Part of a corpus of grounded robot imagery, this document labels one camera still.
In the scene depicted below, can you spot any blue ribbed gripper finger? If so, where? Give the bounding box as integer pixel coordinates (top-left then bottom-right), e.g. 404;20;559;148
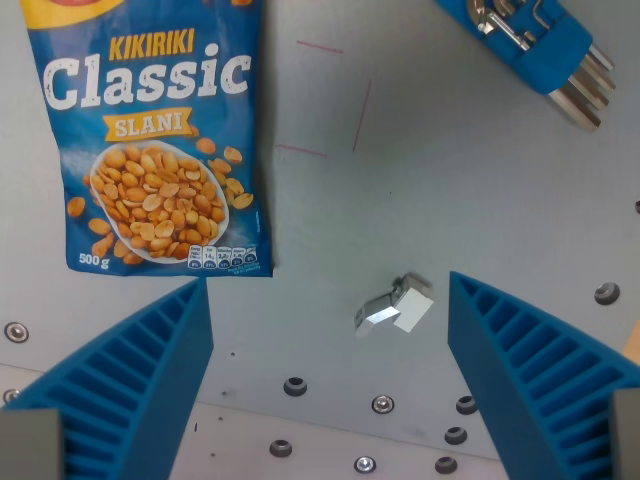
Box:
447;271;640;480
0;277;215;480

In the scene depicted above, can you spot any light wooden board edge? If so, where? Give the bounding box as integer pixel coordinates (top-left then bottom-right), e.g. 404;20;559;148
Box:
621;319;640;362

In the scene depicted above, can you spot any blue Kikiriki Classic peanut bag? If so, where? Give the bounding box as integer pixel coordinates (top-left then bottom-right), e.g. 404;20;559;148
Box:
19;0;275;279

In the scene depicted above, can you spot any silver hex key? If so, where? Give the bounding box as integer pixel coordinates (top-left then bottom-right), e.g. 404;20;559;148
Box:
588;44;616;71
563;79;611;110
574;63;617;92
546;88;602;134

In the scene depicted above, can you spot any blue hex key holder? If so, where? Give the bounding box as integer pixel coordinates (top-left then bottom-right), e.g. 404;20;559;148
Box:
433;0;595;96

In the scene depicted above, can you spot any small silver metal bracket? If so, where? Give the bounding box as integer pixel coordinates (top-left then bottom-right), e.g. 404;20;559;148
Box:
354;272;435;339

